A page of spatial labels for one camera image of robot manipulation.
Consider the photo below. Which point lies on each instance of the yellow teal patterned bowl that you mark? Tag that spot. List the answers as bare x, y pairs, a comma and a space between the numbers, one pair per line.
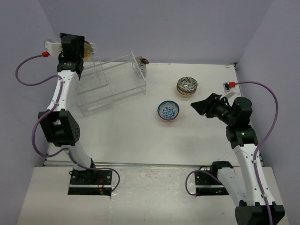
186, 95

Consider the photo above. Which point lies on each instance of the clear acrylic dish rack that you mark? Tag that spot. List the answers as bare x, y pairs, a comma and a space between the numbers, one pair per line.
102, 83

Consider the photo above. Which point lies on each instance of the white slotted cutlery holder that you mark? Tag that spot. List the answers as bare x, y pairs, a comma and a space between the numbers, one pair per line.
142, 67

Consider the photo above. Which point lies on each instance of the olive tan bowl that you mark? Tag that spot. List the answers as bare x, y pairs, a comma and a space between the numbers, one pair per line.
88, 51

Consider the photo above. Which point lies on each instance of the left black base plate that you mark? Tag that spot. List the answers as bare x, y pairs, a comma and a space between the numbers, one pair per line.
90, 182

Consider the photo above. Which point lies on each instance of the orange floral bowl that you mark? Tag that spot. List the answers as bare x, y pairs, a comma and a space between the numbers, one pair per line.
168, 120

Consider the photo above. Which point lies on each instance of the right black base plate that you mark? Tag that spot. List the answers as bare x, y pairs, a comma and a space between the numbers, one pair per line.
206, 185

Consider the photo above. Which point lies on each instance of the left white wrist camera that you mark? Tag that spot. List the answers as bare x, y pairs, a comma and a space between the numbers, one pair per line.
52, 49

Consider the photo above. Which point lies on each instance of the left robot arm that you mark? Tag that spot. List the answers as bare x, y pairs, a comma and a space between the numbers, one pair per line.
58, 124

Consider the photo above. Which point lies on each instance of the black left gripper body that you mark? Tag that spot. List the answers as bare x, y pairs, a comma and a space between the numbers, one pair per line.
80, 41

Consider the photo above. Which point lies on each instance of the brown object in holder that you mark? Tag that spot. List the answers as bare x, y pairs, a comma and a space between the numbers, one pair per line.
144, 61

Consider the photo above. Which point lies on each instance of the grey floral bowl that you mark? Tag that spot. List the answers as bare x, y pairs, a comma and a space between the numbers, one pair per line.
187, 83

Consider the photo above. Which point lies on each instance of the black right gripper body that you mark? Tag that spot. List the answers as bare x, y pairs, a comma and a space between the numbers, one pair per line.
218, 109

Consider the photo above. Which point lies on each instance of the dark navy bowl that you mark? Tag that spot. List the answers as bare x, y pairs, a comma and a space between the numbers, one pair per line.
168, 109

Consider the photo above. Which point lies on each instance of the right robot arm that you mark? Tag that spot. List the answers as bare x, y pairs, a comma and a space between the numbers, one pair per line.
254, 202

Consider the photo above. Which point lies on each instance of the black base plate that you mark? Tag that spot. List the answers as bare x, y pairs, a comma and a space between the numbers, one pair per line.
206, 185
90, 182

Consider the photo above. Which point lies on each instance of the blue triangle pattern bowl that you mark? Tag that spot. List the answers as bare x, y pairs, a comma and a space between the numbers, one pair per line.
184, 91

